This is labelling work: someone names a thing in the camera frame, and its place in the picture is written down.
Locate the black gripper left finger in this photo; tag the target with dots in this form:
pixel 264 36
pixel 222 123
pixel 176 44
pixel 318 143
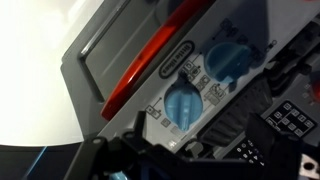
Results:
pixel 90 156

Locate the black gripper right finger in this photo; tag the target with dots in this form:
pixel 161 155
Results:
pixel 273 150

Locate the blue stove knob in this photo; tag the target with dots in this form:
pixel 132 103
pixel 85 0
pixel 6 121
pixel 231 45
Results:
pixel 183 105
pixel 228 60

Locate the grey oven door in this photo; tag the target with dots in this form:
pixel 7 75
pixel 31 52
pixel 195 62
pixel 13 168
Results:
pixel 110 43

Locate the grey toy stove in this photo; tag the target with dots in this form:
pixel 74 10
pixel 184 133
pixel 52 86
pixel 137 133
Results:
pixel 233 26

